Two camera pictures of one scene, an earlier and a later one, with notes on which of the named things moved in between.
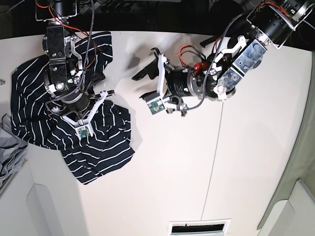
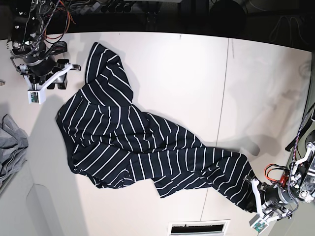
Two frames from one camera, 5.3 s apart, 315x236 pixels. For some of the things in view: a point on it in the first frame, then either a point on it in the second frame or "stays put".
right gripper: (175, 84) -> (273, 202)
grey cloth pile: (13, 149) stays put
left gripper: (79, 108) -> (42, 72)
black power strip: (115, 8) stays put
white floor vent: (207, 227) stays put
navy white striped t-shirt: (89, 158) -> (110, 141)
